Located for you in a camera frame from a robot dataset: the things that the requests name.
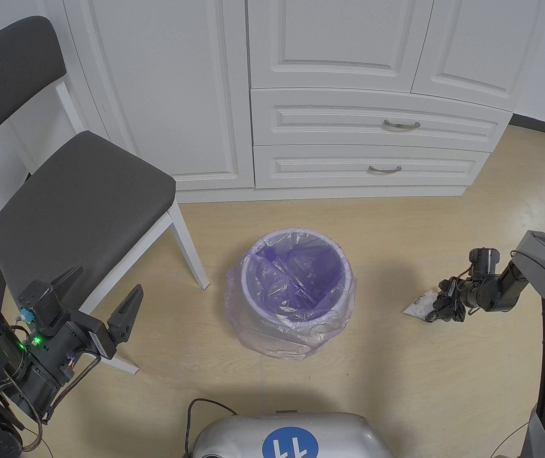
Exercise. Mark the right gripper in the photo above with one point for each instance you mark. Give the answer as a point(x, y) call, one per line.
point(451, 286)

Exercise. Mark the white chair with grey seat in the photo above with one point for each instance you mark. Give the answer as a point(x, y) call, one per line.
point(81, 198)

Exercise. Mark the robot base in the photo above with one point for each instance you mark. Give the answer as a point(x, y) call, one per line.
point(291, 434)

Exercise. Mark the black plastic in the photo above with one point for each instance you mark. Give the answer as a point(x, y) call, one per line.
point(447, 310)

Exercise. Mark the white wardrobe with drawers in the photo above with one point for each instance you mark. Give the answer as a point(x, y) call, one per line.
point(330, 65)

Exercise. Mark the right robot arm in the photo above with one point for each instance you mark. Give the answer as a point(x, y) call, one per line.
point(542, 267)

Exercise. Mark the white trash bin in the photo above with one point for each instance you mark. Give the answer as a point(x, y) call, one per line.
point(349, 275)

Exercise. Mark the purple plastic bag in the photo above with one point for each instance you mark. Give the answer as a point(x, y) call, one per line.
point(291, 265)

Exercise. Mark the white printed wrapper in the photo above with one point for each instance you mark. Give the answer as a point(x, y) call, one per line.
point(418, 304)

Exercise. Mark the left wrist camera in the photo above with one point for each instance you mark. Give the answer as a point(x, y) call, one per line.
point(42, 303)

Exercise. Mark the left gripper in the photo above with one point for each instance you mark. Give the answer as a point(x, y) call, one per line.
point(84, 334)

